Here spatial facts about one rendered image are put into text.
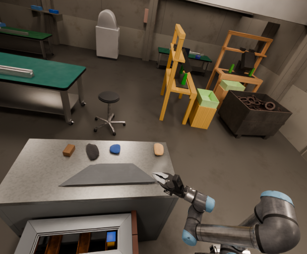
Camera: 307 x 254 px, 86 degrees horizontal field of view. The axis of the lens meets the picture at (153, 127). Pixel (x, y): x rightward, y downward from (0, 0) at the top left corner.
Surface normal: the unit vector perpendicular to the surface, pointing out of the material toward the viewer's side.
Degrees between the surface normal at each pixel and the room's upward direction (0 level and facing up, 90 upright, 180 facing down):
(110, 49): 90
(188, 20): 90
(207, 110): 90
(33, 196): 0
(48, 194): 0
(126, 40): 90
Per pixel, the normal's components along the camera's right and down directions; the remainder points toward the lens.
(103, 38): 0.07, 0.63
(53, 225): 0.17, -0.77
